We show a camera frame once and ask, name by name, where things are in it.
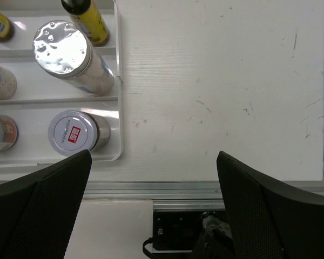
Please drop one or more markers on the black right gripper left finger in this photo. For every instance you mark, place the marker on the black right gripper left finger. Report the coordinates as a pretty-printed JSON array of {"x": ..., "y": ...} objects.
[{"x": 38, "y": 211}]

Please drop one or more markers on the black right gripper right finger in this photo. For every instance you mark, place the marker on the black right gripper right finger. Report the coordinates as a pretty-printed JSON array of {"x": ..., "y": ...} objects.
[{"x": 269, "y": 218}]

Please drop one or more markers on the short spice jar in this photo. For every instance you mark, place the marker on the short spice jar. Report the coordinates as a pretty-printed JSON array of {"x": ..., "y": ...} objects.
[
  {"x": 8, "y": 132},
  {"x": 72, "y": 131}
]

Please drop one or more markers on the tall blue-label shaker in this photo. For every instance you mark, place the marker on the tall blue-label shaker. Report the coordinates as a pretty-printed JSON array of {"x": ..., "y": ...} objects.
[
  {"x": 65, "y": 53},
  {"x": 8, "y": 84}
]

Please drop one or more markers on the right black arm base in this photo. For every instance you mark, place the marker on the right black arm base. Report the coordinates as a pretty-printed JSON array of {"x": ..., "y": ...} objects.
[{"x": 195, "y": 229}]

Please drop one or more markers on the white plastic organizer tray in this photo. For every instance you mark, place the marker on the white plastic organizer tray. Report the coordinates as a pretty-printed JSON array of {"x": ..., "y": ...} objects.
[{"x": 40, "y": 97}]

